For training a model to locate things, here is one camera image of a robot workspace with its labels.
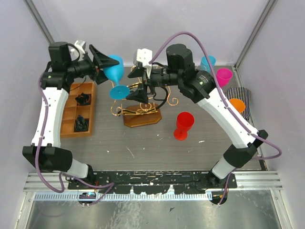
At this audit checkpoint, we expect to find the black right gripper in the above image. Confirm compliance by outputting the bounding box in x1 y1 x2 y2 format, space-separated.
125 64 182 104

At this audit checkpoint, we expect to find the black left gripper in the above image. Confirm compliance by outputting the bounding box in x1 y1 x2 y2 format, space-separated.
67 44 119 84

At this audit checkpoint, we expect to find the blue wine glass front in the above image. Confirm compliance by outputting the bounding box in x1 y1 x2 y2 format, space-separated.
103 55 130 100

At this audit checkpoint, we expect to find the gold wire wine glass rack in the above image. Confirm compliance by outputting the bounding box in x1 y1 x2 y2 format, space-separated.
108 65 179 128

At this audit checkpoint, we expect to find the wooden compartment tray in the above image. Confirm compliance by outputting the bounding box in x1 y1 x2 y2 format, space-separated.
60 83 96 138

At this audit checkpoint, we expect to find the red wine glass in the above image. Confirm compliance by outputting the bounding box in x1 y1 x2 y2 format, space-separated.
173 112 194 141

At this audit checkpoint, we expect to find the clear wine glass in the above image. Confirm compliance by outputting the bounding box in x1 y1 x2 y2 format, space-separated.
195 65 207 71

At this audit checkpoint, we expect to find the light blue wine glass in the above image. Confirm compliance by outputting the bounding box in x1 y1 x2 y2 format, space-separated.
200 55 216 73

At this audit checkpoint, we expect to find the magenta wine glass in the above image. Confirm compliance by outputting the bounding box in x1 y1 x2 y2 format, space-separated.
216 68 233 88

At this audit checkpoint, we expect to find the orange wine glass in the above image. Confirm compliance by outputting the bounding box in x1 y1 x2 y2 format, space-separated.
229 98 246 114

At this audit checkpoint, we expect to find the striped cloth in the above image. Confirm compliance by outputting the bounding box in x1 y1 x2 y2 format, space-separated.
225 87 250 121

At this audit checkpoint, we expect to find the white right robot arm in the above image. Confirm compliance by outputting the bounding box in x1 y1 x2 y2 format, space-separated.
126 44 268 188

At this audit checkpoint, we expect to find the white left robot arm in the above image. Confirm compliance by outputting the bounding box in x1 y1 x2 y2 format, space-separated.
22 42 124 193

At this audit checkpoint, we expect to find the dark rolled cloth in tray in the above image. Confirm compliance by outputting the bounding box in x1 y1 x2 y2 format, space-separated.
75 93 92 106

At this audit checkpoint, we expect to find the black coiled item in tray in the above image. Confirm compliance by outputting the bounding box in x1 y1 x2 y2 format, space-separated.
74 115 89 132

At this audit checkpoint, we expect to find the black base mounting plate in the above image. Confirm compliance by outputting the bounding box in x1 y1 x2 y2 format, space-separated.
66 170 239 195

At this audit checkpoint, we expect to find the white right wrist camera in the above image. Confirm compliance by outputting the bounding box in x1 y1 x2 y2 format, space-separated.
133 48 153 79

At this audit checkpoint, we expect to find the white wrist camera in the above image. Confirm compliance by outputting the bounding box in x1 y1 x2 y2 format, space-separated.
70 40 86 60
133 48 153 79

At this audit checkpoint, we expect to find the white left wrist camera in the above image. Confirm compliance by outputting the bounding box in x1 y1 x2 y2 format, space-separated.
70 40 86 60

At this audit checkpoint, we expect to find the aluminium frame rail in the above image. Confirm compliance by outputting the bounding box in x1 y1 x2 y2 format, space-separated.
24 170 283 205

